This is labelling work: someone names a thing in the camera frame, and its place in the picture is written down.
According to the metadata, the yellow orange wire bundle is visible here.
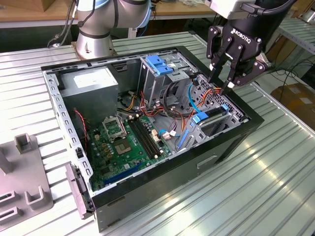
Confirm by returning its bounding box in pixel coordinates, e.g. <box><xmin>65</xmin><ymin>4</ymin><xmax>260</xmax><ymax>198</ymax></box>
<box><xmin>123</xmin><ymin>94</ymin><xmax>137</xmax><ymax>111</ymax></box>

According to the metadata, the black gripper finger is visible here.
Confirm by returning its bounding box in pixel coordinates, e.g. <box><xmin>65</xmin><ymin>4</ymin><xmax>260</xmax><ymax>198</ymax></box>
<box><xmin>206</xmin><ymin>25</ymin><xmax>234</xmax><ymax>86</ymax></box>
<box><xmin>220</xmin><ymin>43</ymin><xmax>268</xmax><ymax>96</ymax></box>

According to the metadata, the metal optical drive cage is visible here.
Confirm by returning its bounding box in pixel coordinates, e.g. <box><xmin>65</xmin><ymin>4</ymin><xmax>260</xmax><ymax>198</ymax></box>
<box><xmin>137</xmin><ymin>53</ymin><xmax>197</xmax><ymax>106</ymax></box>

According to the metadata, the black RAM slot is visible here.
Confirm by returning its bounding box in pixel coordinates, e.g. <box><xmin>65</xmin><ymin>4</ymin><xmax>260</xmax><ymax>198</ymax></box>
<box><xmin>127</xmin><ymin>117</ymin><xmax>155</xmax><ymax>160</ymax></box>
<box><xmin>134</xmin><ymin>116</ymin><xmax>162</xmax><ymax>157</ymax></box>

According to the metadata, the metal socket cover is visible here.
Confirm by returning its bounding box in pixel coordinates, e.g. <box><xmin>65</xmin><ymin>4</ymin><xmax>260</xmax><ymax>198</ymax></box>
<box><xmin>101</xmin><ymin>115</ymin><xmax>127</xmax><ymax>141</ymax></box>

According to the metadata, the red black wire bundle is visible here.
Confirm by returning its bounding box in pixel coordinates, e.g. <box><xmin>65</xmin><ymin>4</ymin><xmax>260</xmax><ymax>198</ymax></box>
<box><xmin>139</xmin><ymin>90</ymin><xmax>190</xmax><ymax>121</ymax></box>

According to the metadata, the blue optical bay latch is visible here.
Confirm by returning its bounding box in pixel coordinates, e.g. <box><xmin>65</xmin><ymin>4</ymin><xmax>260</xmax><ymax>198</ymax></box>
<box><xmin>145</xmin><ymin>55</ymin><xmax>174</xmax><ymax>76</ymax></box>

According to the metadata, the grey plastic case bezel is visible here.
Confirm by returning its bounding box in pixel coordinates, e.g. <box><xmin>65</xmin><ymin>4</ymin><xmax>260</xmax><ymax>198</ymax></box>
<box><xmin>63</xmin><ymin>162</ymin><xmax>94</xmax><ymax>219</ymax></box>

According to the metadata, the cardboard box with label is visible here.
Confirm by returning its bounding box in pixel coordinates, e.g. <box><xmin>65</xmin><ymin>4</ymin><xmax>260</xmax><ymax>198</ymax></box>
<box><xmin>270</xmin><ymin>83</ymin><xmax>315</xmax><ymax>123</ymax></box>

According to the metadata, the red black fan wire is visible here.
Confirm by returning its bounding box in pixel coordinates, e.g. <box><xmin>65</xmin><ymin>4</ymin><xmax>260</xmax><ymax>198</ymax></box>
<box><xmin>73</xmin><ymin>107</ymin><xmax>89</xmax><ymax>150</ymax></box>

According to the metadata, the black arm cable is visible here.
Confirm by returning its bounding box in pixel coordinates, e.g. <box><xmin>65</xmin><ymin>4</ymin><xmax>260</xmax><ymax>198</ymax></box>
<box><xmin>48</xmin><ymin>0</ymin><xmax>95</xmax><ymax>47</ymax></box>

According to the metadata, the black open PC case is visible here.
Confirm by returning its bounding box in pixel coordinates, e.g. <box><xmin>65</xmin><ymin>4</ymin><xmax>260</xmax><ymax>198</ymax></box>
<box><xmin>40</xmin><ymin>45</ymin><xmax>265</xmax><ymax>233</ymax></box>

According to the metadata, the metal disk bay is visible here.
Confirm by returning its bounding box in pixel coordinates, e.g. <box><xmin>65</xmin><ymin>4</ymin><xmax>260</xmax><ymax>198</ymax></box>
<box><xmin>176</xmin><ymin>105</ymin><xmax>241</xmax><ymax>151</ymax></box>

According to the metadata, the short blue wire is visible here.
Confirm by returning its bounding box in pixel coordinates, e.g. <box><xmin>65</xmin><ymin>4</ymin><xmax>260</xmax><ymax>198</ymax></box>
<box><xmin>157</xmin><ymin>129</ymin><xmax>178</xmax><ymax>141</ymax></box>

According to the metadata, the long blue data wire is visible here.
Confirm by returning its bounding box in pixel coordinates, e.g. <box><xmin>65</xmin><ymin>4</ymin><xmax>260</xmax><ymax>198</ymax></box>
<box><xmin>187</xmin><ymin>83</ymin><xmax>201</xmax><ymax>114</ymax></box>

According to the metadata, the metal slat side table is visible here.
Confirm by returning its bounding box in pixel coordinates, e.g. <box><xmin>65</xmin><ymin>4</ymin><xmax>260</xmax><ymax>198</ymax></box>
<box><xmin>278</xmin><ymin>18</ymin><xmax>315</xmax><ymax>56</ymax></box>

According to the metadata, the grey power supply unit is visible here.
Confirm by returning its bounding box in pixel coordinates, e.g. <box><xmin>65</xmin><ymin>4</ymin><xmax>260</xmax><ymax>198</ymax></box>
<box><xmin>59</xmin><ymin>66</ymin><xmax>119</xmax><ymax>126</ymax></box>

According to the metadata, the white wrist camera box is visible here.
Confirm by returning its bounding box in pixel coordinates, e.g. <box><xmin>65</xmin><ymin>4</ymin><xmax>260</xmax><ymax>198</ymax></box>
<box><xmin>210</xmin><ymin>0</ymin><xmax>259</xmax><ymax>20</ymax></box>

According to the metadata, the green motherboard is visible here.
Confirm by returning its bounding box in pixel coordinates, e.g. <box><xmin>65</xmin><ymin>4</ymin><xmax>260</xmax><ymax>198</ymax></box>
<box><xmin>86</xmin><ymin>114</ymin><xmax>173</xmax><ymax>191</ymax></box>

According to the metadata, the blue expansion slot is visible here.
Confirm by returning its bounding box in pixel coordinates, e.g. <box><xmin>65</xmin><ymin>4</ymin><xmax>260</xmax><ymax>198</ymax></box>
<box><xmin>102</xmin><ymin>161</ymin><xmax>143</xmax><ymax>186</ymax></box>

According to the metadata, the grey parts rack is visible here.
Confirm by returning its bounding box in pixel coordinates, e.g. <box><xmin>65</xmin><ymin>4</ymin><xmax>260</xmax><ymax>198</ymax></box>
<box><xmin>0</xmin><ymin>134</ymin><xmax>54</xmax><ymax>226</ymax></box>

